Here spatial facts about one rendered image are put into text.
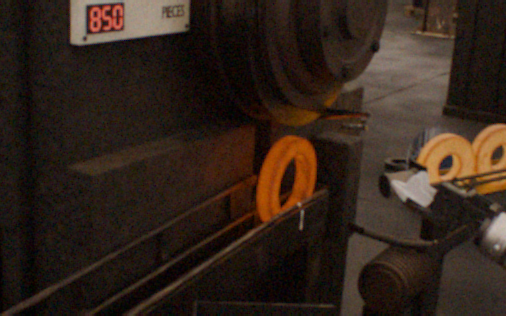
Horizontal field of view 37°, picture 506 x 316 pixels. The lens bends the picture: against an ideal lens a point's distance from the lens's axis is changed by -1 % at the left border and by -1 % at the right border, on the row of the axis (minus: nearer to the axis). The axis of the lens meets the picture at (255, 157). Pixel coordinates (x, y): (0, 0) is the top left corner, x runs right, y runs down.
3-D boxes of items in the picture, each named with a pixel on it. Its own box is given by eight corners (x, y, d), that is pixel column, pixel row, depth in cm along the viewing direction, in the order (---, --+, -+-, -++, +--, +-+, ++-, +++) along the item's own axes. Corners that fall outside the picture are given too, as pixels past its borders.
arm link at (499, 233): (506, 255, 149) (491, 271, 141) (484, 242, 151) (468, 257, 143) (527, 218, 145) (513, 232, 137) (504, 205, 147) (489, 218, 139)
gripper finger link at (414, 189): (401, 162, 152) (441, 185, 149) (390, 186, 155) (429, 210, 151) (395, 165, 150) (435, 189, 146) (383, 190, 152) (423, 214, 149)
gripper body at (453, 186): (451, 173, 151) (505, 204, 146) (433, 208, 155) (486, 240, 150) (437, 182, 145) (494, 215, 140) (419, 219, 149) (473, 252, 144)
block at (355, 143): (299, 234, 178) (307, 134, 171) (315, 224, 184) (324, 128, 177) (340, 246, 172) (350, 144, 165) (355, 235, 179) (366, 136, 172)
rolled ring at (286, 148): (320, 130, 157) (306, 128, 158) (274, 149, 142) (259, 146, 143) (312, 215, 162) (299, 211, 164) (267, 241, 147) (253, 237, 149)
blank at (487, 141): (469, 129, 188) (477, 132, 185) (518, 120, 194) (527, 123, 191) (466, 187, 193) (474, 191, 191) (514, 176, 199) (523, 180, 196)
